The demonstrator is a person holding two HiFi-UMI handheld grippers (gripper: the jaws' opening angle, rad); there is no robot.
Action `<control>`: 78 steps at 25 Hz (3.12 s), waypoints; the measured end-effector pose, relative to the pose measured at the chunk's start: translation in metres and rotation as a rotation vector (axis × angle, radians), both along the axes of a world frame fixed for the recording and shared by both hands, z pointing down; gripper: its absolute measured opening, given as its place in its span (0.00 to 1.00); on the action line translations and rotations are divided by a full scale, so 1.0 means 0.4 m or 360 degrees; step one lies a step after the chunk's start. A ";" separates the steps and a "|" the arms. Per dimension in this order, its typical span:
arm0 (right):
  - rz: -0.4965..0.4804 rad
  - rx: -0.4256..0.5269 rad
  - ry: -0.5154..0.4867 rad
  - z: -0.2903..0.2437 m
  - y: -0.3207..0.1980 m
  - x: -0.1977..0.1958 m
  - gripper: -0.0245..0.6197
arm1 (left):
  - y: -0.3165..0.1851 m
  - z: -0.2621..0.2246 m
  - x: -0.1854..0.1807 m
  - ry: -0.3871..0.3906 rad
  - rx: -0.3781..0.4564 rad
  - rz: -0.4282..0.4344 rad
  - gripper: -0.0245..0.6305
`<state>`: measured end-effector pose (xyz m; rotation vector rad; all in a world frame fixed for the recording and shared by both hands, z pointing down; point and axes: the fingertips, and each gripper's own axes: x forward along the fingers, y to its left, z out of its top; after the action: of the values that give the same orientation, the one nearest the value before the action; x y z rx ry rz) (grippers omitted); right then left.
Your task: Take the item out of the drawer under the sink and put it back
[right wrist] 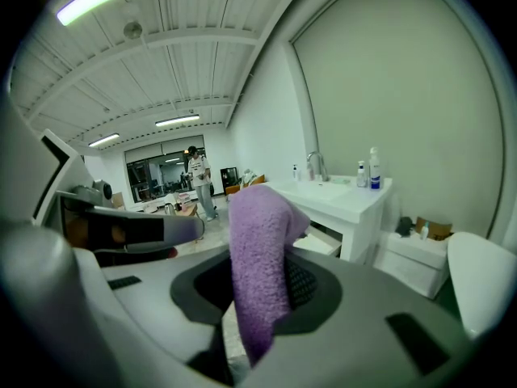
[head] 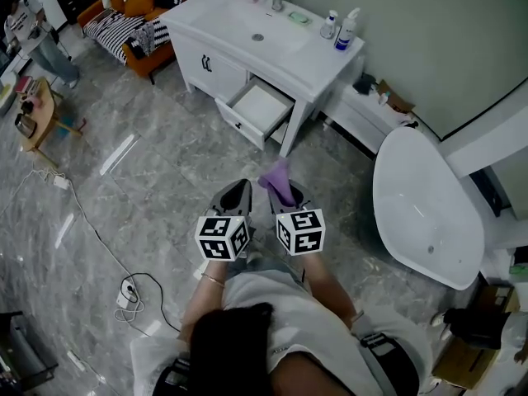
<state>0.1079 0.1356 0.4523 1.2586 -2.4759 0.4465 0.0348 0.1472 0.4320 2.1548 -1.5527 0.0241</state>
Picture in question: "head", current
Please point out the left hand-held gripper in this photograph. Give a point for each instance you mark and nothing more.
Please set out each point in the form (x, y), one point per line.
(214, 227)

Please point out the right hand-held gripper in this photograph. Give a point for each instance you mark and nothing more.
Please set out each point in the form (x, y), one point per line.
(305, 221)

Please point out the purple cloth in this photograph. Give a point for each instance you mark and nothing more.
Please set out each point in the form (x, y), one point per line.
(278, 177)

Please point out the person's right forearm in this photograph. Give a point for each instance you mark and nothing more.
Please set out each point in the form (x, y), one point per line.
(330, 287)

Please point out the person's left forearm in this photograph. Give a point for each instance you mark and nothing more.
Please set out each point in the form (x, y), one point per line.
(204, 299)

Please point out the person's jeans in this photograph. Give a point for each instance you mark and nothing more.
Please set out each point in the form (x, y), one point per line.
(268, 266)

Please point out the low white cabinet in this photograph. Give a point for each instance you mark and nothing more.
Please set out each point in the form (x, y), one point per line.
(359, 114)

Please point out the person's white shirt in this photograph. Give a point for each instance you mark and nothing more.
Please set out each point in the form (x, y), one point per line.
(313, 324)

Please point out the white bathtub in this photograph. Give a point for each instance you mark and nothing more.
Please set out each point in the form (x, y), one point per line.
(425, 213)

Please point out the white power strip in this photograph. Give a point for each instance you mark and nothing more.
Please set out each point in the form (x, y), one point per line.
(128, 293)
(76, 360)

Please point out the black pouch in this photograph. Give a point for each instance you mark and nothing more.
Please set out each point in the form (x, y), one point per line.
(364, 84)

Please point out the small open cardboard box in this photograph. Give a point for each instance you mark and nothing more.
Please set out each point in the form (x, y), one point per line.
(396, 97)

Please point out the metal sink drain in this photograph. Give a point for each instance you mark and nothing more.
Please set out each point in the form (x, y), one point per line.
(257, 37)

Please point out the orange sofa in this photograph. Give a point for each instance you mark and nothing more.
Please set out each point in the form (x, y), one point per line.
(140, 62)

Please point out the white power adapter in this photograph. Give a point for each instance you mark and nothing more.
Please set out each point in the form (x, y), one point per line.
(61, 181)

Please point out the large white blue-label bottle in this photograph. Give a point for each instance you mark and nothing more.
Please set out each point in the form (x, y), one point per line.
(344, 35)

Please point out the clear spray bottle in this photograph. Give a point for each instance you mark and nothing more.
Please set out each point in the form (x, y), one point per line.
(328, 27)

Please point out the teal plastic object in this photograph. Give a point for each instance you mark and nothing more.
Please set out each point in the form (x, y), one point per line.
(66, 126)

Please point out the green soap dish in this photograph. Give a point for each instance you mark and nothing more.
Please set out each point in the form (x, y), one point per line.
(299, 18)

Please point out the white vanity cabinet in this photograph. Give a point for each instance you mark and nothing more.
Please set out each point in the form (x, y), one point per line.
(231, 19)

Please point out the wooden side table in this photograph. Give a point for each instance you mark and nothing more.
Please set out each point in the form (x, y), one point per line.
(43, 114)

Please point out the black white striped blanket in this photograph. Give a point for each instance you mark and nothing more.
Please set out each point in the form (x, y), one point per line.
(111, 31)

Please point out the dark metal kettle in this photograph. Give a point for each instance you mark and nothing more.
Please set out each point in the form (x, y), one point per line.
(25, 125)

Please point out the black bag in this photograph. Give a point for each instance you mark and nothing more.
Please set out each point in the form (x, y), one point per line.
(474, 328)

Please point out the pink books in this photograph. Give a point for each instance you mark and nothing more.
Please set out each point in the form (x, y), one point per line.
(24, 85)

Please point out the black metal stand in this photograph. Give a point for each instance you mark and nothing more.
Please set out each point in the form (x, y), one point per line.
(24, 353)

